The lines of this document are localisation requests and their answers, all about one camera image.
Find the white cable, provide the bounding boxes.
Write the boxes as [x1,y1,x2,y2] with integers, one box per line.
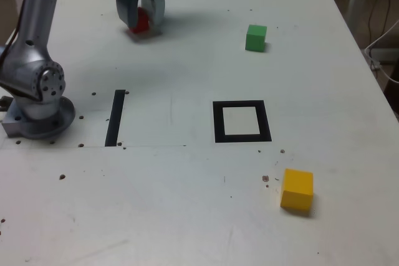
[363,19,399,85]

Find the yellow cube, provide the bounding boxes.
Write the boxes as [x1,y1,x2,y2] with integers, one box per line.
[280,168,314,211]

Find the red cube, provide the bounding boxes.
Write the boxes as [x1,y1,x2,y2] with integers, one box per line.
[129,7,153,34]

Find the black tape strip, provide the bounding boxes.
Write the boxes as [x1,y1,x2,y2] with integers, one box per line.
[104,89,127,148]

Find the green cube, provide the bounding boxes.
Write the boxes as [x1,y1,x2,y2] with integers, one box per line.
[244,24,268,52]

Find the black tape square outline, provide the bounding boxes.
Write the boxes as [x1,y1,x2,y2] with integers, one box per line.
[212,100,272,144]

